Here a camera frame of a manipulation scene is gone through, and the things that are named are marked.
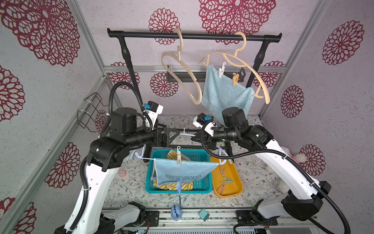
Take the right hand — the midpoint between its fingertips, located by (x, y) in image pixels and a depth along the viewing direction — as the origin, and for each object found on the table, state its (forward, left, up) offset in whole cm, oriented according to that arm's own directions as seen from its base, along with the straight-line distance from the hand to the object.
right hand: (193, 134), depth 61 cm
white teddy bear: (+4, -60, -26) cm, 66 cm away
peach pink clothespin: (0, -18, -38) cm, 42 cm away
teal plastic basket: (-8, -6, -38) cm, 40 cm away
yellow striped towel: (+5, +11, -26) cm, 28 cm away
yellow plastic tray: (-10, -22, -39) cm, 46 cm away
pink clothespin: (-10, -17, -38) cm, 42 cm away
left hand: (-2, +9, +4) cm, 10 cm away
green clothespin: (-6, -21, -38) cm, 44 cm away
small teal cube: (-24, -6, -36) cm, 43 cm away
